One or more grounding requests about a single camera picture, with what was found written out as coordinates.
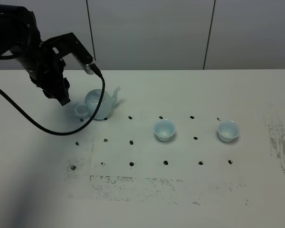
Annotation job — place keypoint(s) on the left light blue teacup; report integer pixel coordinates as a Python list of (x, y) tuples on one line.
[(164, 130)]

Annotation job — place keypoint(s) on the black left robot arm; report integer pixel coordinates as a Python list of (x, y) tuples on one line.
[(20, 40)]

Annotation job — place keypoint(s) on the light blue teacup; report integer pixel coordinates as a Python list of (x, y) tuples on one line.
[(164, 130), (228, 131)]

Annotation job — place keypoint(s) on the right light blue teacup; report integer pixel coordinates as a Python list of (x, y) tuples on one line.
[(228, 131)]

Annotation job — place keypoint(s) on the light blue porcelain teapot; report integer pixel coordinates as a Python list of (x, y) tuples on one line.
[(88, 107)]

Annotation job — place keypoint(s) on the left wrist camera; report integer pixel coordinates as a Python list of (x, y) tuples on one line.
[(63, 45)]

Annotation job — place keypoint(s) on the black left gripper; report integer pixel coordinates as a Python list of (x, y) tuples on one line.
[(50, 78)]

